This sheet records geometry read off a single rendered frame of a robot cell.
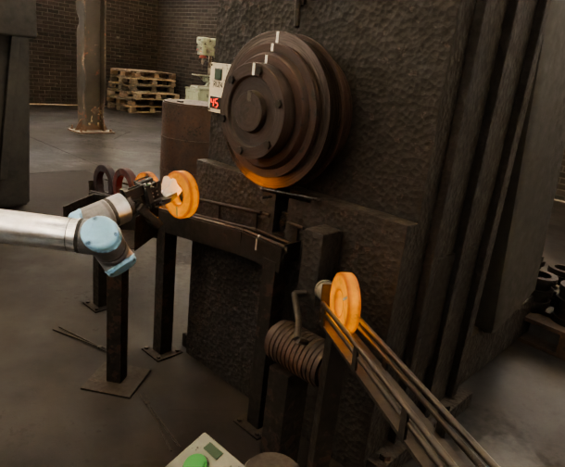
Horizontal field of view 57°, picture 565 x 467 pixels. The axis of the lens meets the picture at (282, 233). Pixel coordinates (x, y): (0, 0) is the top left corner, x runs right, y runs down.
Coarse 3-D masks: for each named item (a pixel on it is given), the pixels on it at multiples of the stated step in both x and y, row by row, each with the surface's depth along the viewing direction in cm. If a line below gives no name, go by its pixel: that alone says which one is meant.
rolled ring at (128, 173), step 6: (120, 168) 231; (126, 168) 231; (114, 174) 236; (120, 174) 231; (126, 174) 228; (132, 174) 228; (114, 180) 236; (120, 180) 236; (132, 180) 226; (114, 186) 237; (120, 186) 238; (114, 192) 238
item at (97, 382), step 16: (64, 208) 177; (128, 224) 197; (144, 224) 183; (128, 240) 185; (144, 240) 185; (128, 272) 194; (112, 288) 191; (128, 288) 196; (112, 304) 193; (112, 320) 195; (112, 336) 197; (112, 352) 199; (112, 368) 201; (128, 368) 213; (144, 368) 215; (96, 384) 201; (112, 384) 202; (128, 384) 203
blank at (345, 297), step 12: (336, 276) 132; (348, 276) 127; (336, 288) 131; (348, 288) 124; (336, 300) 133; (348, 300) 122; (360, 300) 123; (336, 312) 131; (348, 312) 122; (336, 324) 130; (348, 324) 124
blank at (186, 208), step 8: (176, 176) 166; (184, 176) 163; (192, 176) 165; (184, 184) 163; (192, 184) 163; (184, 192) 164; (192, 192) 162; (176, 200) 170; (184, 200) 164; (192, 200) 162; (168, 208) 171; (176, 208) 168; (184, 208) 165; (192, 208) 164; (176, 216) 169; (184, 216) 166
